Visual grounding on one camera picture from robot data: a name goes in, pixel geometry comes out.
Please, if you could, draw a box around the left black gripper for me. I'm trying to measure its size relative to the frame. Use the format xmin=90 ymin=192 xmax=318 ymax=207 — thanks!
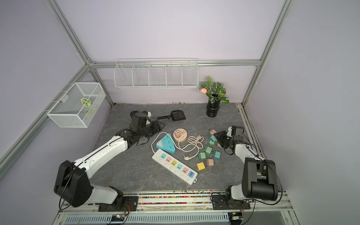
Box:
xmin=139 ymin=119 xmax=166 ymax=138

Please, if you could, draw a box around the teal adapter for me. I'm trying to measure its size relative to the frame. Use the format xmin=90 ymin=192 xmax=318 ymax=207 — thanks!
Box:
xmin=213 ymin=151 xmax=221 ymax=159
xmin=211 ymin=135 xmax=217 ymax=142

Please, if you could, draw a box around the green plug adapter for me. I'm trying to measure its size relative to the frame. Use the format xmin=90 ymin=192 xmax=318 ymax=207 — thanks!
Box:
xmin=204 ymin=146 xmax=213 ymax=155
xmin=206 ymin=138 xmax=215 ymax=145
xmin=198 ymin=152 xmax=206 ymax=160

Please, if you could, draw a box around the teal triangular power socket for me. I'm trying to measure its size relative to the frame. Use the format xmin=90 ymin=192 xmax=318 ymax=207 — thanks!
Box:
xmin=156 ymin=133 xmax=176 ymax=154

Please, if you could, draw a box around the yellow plug adapter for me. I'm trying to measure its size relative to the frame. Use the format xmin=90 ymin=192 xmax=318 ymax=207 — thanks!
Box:
xmin=197 ymin=162 xmax=205 ymax=171

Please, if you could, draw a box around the long white power strip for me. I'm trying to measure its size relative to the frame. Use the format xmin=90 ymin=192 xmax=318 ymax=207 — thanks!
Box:
xmin=152 ymin=149 xmax=198 ymax=185

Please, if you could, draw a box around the pink beige plug adapter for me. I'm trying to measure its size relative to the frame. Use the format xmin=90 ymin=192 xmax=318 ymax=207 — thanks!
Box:
xmin=209 ymin=128 xmax=217 ymax=135

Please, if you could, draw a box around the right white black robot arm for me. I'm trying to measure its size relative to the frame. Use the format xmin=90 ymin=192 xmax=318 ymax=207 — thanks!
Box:
xmin=215 ymin=126 xmax=280 ymax=203

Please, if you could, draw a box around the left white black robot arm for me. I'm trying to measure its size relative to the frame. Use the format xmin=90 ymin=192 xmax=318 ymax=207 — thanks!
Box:
xmin=54 ymin=111 xmax=165 ymax=211

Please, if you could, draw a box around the round beige power socket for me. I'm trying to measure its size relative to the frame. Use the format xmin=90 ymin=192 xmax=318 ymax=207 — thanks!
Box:
xmin=173 ymin=128 xmax=188 ymax=143

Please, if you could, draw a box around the small black round jar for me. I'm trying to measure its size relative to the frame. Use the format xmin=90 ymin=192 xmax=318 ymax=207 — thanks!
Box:
xmin=130 ymin=110 xmax=138 ymax=118

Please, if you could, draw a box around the black ribbed vase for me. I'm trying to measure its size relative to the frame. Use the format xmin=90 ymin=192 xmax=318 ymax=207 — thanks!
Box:
xmin=206 ymin=97 xmax=220 ymax=118

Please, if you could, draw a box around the green artificial plant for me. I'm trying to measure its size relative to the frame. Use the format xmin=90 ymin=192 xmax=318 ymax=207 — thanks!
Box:
xmin=199 ymin=76 xmax=230 ymax=104

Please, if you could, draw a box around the green leaf in basket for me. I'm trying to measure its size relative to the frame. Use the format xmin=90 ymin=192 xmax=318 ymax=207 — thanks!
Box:
xmin=81 ymin=98 xmax=96 ymax=116

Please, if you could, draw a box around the beige coiled power cable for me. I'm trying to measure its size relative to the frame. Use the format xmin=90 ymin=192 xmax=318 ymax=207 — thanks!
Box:
xmin=176 ymin=134 xmax=204 ymax=158

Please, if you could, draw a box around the white power strip cable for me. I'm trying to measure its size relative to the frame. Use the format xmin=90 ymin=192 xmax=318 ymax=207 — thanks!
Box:
xmin=150 ymin=131 xmax=169 ymax=155

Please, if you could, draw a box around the white plug of cable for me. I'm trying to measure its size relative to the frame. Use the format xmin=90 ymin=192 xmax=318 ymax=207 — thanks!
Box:
xmin=184 ymin=155 xmax=193 ymax=161

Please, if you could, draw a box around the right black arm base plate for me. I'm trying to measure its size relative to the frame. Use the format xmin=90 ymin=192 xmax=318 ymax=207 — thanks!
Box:
xmin=210 ymin=193 xmax=250 ymax=211

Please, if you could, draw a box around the long white wire shelf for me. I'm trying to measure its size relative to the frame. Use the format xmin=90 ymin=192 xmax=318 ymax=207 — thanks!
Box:
xmin=113 ymin=58 xmax=199 ymax=89

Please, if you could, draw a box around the white wire basket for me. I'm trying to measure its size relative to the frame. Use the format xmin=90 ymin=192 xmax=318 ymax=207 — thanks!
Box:
xmin=47 ymin=82 xmax=106 ymax=128

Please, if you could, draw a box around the white slotted cable duct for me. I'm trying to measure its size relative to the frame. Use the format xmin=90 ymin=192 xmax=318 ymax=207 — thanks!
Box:
xmin=62 ymin=212 xmax=230 ymax=225

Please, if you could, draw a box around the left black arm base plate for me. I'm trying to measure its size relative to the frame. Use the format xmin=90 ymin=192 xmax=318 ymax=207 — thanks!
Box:
xmin=98 ymin=196 xmax=139 ymax=212

